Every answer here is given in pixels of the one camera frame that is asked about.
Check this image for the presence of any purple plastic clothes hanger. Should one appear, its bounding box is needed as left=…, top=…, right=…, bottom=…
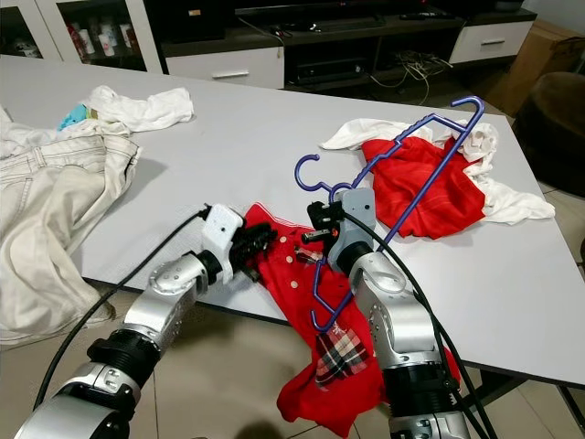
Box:
left=295, top=96, right=485, bottom=332

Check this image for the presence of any red polo shirt plaid trim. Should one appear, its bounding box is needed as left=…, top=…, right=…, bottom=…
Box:
left=242, top=203, right=463, bottom=438

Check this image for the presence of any cream denim jacket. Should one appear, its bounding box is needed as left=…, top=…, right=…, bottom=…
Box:
left=0, top=133, right=140, bottom=348

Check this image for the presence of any red jacket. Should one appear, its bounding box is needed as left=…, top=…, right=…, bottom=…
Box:
left=361, top=135, right=487, bottom=241

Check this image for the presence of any black low TV bench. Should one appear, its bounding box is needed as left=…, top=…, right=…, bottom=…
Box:
left=146, top=0, right=536, bottom=92

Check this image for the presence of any black flat television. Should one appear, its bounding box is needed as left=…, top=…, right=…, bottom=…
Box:
left=233, top=0, right=387, bottom=24

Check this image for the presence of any tall black cabinet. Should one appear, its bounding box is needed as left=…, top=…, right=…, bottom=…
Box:
left=146, top=0, right=234, bottom=45

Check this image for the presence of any white side drawer unit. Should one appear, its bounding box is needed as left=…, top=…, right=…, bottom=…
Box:
left=448, top=20, right=536, bottom=65

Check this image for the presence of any white long-sleeve shirt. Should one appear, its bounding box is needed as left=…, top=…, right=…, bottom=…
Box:
left=0, top=108, right=74, bottom=161

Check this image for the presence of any brown chair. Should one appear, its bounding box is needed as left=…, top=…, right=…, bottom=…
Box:
left=512, top=71, right=585, bottom=198

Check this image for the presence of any black table leg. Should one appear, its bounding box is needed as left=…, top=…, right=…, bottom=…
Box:
left=457, top=370, right=585, bottom=426

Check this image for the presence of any large brown cardboard box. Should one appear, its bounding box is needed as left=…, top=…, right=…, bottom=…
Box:
left=480, top=20, right=585, bottom=115

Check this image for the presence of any white cabinet with glass doors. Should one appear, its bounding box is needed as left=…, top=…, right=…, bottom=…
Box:
left=0, top=0, right=167, bottom=74

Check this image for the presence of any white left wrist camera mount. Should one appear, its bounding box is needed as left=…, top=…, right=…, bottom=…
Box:
left=203, top=204, right=246, bottom=259

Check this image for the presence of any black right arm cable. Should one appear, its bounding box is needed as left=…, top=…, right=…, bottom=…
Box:
left=343, top=212, right=499, bottom=439

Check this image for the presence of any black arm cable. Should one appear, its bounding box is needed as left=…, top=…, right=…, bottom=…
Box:
left=343, top=212, right=499, bottom=439
left=32, top=207, right=213, bottom=422

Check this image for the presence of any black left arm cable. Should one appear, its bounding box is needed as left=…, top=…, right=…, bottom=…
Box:
left=32, top=207, right=213, bottom=422

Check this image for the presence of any tangle of pale cables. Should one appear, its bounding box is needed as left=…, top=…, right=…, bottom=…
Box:
left=370, top=50, right=453, bottom=102

